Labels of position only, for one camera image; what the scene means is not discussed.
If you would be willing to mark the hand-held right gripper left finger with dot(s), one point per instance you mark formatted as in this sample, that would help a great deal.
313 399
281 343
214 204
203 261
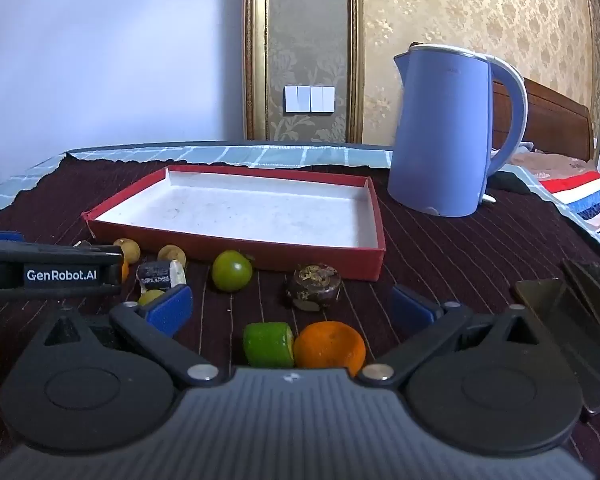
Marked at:
172 310

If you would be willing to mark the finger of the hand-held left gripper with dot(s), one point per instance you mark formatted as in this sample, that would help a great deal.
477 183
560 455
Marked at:
0 235

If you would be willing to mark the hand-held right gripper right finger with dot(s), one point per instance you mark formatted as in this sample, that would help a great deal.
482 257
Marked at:
410 310

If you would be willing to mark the green tomato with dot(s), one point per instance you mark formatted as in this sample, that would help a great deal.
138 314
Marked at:
151 296
231 270

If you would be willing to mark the dark sugarcane piece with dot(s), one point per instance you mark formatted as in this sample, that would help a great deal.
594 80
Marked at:
155 274

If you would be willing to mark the orange mandarin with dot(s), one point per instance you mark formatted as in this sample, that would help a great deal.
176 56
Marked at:
330 349
125 271

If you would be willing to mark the dark water chestnut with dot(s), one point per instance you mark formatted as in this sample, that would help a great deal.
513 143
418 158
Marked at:
314 285

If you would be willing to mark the green mandarin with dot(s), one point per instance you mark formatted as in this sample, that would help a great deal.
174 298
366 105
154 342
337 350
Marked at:
268 344

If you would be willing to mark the red cardboard box tray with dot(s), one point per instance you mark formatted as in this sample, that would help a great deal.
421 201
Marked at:
240 210

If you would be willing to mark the brown longan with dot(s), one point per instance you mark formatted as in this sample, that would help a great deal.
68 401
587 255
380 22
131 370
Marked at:
170 255
129 251

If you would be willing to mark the dark red striped cloth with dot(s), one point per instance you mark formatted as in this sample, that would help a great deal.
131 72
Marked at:
455 260

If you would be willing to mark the white kettle base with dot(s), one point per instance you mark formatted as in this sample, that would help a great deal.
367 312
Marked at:
488 198

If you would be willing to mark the dark flat case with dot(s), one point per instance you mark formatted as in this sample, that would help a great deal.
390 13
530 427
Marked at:
570 350

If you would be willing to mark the blue electric kettle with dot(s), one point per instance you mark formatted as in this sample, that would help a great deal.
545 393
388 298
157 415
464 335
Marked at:
440 135

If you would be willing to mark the light blue checked cloth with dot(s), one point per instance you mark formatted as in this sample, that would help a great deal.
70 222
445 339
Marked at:
280 155

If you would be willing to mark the striped patchwork blanket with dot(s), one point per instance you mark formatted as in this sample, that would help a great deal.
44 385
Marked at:
585 195

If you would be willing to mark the wooden bed headboard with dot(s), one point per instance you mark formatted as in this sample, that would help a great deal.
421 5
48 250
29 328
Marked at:
555 120

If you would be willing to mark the white wall light switch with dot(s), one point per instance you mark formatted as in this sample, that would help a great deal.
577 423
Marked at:
309 99

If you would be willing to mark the gold framed wall panel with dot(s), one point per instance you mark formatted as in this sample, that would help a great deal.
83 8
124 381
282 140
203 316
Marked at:
305 35

